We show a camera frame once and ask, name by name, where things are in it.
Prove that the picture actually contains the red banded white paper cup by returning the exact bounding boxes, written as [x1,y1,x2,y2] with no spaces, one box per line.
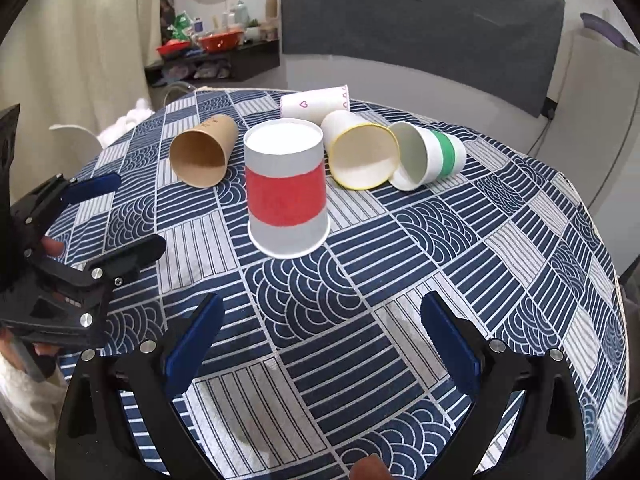
[243,118,331,259]

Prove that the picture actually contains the brown kraft paper cup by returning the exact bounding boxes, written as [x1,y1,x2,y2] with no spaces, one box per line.
[169,114,239,188]

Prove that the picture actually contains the white cup with pink hearts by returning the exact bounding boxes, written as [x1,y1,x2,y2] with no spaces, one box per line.
[280,84,350,126]

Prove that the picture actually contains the white cup with yellow rim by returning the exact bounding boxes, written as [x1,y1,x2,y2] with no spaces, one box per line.
[321,110,400,191]

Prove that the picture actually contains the person's left hand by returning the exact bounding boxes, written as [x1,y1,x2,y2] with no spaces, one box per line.
[1,232,76,382]

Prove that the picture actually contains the person's right hand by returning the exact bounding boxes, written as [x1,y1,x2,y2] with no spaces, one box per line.
[349,454,393,480]

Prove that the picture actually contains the white chair back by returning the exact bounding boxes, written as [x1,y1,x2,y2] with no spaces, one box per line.
[49,124,104,165]

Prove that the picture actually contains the white fluffy blanket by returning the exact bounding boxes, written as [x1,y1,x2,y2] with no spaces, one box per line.
[98,98,154,148]

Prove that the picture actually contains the beige curtain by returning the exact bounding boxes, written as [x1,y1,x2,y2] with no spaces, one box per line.
[1,0,160,198]

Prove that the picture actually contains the transparent acrylic chair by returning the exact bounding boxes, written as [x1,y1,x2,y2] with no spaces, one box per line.
[163,81,196,106]

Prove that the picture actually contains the blue white patterned tablecloth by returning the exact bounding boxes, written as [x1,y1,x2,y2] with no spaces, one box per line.
[50,90,628,479]

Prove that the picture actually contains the red plate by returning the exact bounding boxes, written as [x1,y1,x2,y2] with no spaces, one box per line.
[156,39,192,60]

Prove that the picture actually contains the red colander bowl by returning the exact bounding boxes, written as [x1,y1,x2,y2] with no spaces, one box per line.
[198,29,244,54]

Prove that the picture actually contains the dark grey covered television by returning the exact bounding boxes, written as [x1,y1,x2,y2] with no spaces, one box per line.
[281,0,565,116]

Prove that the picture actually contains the purple basin on fridge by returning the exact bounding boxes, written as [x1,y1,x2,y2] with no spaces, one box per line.
[580,13,639,55]

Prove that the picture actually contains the black wall shelf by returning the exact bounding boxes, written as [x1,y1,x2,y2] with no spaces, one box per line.
[144,40,280,88]

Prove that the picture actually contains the black wall socket with cable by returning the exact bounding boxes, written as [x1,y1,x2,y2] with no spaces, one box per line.
[526,98,558,156]

